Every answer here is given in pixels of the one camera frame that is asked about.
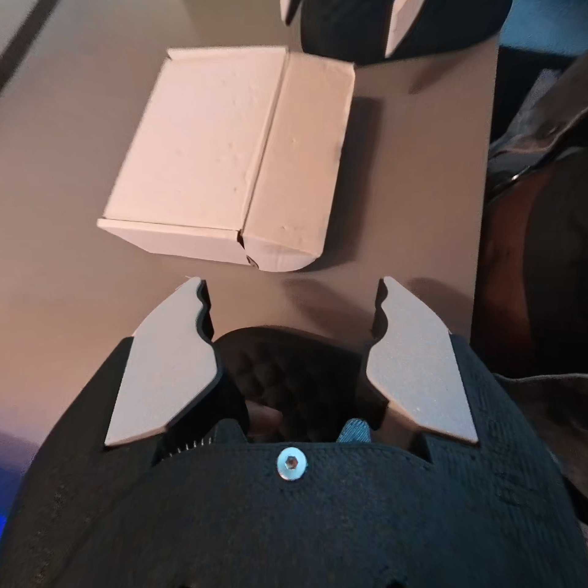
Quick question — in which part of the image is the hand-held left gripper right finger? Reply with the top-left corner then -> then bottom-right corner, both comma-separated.
364,276 -> 480,445

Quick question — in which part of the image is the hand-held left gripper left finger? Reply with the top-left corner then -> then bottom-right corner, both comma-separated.
104,277 -> 224,447

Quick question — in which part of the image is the white cardboard box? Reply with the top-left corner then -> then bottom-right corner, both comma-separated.
96,45 -> 356,273

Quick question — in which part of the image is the person's dark jacket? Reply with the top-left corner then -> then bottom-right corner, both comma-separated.
473,55 -> 588,524

